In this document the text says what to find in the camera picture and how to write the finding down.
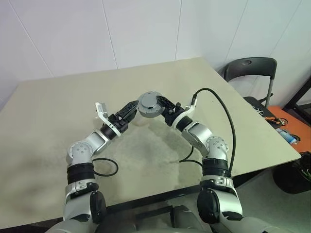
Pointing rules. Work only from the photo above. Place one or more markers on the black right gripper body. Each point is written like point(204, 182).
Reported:
point(172, 115)

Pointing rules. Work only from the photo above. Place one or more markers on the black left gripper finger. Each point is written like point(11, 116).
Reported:
point(131, 116)
point(128, 108)

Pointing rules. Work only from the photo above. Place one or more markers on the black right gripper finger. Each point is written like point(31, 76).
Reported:
point(166, 102)
point(165, 112)

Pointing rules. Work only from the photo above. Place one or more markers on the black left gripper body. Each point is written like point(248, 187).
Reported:
point(119, 123)

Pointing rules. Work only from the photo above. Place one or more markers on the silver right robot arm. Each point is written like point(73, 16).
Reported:
point(199, 136)

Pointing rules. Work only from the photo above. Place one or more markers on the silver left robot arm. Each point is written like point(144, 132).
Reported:
point(80, 151)

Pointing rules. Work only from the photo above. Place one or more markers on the silver spoked wheel part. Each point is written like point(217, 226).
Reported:
point(258, 111)

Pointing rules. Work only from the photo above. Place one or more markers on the black folding chair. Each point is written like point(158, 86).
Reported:
point(250, 65)

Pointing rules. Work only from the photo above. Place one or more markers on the dark grey rounded shape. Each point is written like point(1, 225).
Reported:
point(187, 218)

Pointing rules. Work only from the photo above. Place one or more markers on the orange side table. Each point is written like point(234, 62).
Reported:
point(279, 111)

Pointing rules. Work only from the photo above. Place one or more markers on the blue cylinder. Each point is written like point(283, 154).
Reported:
point(289, 137)

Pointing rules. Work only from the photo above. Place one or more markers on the black bucket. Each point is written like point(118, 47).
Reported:
point(289, 179)

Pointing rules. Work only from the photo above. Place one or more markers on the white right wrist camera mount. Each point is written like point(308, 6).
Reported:
point(189, 110)

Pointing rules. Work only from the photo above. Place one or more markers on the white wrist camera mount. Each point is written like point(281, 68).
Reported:
point(100, 110)
point(189, 110)

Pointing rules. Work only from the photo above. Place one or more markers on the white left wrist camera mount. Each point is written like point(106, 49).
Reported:
point(100, 110)

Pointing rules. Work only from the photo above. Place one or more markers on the black table frame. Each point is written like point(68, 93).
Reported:
point(145, 199)

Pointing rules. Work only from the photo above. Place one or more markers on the black metal rack frame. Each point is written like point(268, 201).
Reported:
point(298, 97)

